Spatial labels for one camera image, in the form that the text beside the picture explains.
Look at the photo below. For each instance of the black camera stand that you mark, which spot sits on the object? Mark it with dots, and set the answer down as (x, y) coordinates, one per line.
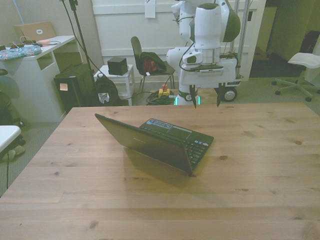
(82, 42)

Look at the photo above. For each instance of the white paper sheet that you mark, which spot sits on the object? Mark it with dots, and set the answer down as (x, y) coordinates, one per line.
(150, 10)

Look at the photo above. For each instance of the dark bag with red lining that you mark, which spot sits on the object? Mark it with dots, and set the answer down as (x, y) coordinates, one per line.
(152, 62)

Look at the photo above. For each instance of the aluminium frame wheeled cart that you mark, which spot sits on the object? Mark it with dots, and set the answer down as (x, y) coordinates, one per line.
(230, 95)

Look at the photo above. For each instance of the white desk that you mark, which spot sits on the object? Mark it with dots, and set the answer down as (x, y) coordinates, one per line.
(30, 75)

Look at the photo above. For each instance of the pink object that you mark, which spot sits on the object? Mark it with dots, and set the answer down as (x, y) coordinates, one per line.
(44, 42)

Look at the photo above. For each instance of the yellow emergency stop button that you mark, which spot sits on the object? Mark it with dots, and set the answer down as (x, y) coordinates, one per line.
(164, 91)

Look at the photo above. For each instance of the cardboard box with white label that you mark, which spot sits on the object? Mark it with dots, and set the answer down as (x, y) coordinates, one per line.
(30, 28)

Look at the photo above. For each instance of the white office chair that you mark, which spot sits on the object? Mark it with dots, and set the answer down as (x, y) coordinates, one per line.
(303, 60)

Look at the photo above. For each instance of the black cube box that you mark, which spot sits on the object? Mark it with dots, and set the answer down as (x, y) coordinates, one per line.
(116, 66)

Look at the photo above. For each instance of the white rounded table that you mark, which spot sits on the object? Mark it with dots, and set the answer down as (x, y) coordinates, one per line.
(7, 136)

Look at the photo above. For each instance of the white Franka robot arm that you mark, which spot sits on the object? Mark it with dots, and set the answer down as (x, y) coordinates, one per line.
(207, 30)

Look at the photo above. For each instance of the black backpack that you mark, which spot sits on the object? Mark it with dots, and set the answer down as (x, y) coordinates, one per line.
(107, 87)

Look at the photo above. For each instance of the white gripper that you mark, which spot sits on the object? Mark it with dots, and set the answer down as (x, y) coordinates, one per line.
(210, 80)

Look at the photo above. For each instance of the black Asus laptop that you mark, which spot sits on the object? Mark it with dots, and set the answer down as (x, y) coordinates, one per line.
(155, 147)

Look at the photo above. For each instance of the black plastic chair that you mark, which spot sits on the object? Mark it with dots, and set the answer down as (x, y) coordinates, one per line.
(136, 50)

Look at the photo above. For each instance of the pale slippers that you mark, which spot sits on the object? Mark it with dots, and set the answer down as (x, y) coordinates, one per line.
(13, 152)

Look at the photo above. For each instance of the small white side table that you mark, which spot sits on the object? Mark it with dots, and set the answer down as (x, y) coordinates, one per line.
(125, 75)

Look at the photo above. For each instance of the black chair backrest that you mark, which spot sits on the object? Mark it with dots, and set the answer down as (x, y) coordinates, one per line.
(311, 42)

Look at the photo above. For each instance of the black tower case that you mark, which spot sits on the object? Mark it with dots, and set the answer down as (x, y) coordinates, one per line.
(72, 95)

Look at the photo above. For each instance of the pale sticky note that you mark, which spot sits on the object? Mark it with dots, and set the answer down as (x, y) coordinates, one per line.
(64, 87)

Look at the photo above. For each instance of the floral patterned cushion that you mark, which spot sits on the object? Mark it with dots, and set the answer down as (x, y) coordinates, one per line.
(17, 53)

